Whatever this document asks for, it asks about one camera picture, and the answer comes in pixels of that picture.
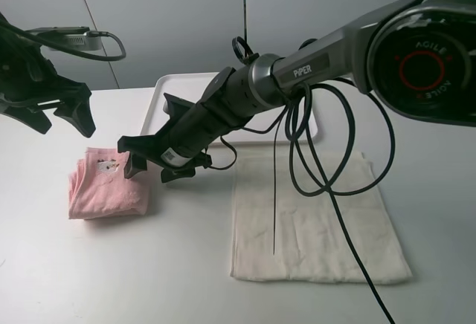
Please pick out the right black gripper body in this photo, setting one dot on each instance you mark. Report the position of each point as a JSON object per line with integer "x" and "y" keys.
{"x": 179, "y": 146}

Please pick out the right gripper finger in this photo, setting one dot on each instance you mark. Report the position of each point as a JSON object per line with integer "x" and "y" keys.
{"x": 169, "y": 174}
{"x": 134, "y": 165}

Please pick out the cream white terry towel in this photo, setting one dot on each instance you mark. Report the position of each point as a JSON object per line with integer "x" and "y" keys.
{"x": 280, "y": 234}

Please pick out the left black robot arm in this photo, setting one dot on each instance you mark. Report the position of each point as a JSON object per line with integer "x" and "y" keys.
{"x": 18, "y": 51}

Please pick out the white rectangular plastic tray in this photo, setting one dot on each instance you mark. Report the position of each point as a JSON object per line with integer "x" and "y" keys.
{"x": 190, "y": 87}

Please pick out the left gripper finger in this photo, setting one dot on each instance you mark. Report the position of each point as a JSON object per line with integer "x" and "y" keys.
{"x": 80, "y": 117}
{"x": 37, "y": 121}

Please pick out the pink terry towel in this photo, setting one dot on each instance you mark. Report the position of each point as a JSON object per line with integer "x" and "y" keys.
{"x": 98, "y": 188}

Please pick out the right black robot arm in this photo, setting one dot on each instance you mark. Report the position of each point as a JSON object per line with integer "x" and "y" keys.
{"x": 418, "y": 56}

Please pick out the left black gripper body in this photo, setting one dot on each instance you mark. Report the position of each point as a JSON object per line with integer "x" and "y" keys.
{"x": 38, "y": 91}

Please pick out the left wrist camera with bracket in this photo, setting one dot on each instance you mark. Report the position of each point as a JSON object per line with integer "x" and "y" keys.
{"x": 75, "y": 38}

